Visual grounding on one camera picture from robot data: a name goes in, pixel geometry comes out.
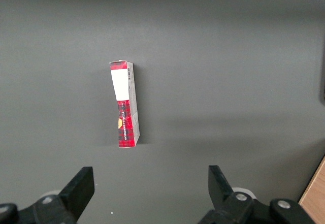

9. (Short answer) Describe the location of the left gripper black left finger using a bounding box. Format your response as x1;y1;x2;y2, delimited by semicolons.
0;166;95;224

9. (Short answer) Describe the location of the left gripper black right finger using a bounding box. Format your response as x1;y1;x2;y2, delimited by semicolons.
197;165;316;224

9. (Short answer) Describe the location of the wooden two-drawer cabinet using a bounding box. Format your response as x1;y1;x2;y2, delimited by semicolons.
298;154;325;224

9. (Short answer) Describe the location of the red plaid cardboard box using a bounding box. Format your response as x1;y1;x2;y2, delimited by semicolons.
109;60;141;149

